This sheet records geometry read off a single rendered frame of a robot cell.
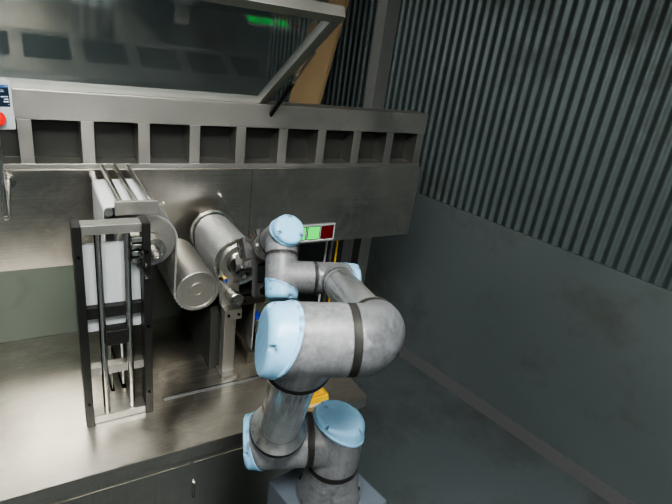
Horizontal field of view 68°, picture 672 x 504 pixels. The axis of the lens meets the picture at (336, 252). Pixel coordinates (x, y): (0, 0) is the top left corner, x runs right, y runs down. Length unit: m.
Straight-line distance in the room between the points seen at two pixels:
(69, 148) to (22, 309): 0.51
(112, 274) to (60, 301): 0.53
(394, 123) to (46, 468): 1.55
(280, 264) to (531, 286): 1.83
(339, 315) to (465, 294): 2.26
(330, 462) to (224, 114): 1.08
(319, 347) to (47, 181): 1.10
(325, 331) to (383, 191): 1.37
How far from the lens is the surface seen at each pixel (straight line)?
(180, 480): 1.49
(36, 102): 1.59
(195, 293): 1.47
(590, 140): 2.56
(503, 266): 2.80
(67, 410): 1.53
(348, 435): 1.11
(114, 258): 1.26
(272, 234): 1.14
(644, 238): 2.51
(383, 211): 2.09
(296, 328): 0.72
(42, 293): 1.77
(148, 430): 1.44
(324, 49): 3.34
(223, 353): 1.55
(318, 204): 1.90
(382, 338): 0.75
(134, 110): 1.62
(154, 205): 1.31
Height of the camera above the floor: 1.87
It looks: 22 degrees down
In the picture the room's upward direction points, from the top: 8 degrees clockwise
